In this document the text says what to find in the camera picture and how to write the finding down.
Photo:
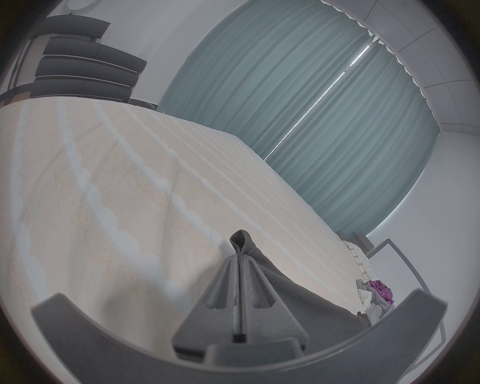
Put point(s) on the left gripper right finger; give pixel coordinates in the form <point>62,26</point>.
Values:
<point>270,318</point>

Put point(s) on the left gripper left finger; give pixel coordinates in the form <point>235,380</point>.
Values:
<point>217,311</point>

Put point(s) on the black T-shirt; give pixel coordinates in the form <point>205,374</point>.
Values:
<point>300,300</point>

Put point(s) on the bed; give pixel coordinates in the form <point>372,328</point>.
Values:
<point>131,206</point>

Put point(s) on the white printed pillow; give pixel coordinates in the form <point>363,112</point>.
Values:
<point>360,262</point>

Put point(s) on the white garment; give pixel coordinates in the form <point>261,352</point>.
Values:
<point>377,313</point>

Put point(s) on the grey bedside table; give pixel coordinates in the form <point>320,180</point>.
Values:
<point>354,240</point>

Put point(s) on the purple satin garment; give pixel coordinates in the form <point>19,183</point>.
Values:
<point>382,292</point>

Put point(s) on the blue-green curtain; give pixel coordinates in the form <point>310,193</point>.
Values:
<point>367,142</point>
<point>255,75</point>

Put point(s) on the black chest of drawers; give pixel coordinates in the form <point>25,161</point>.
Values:
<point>86,71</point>

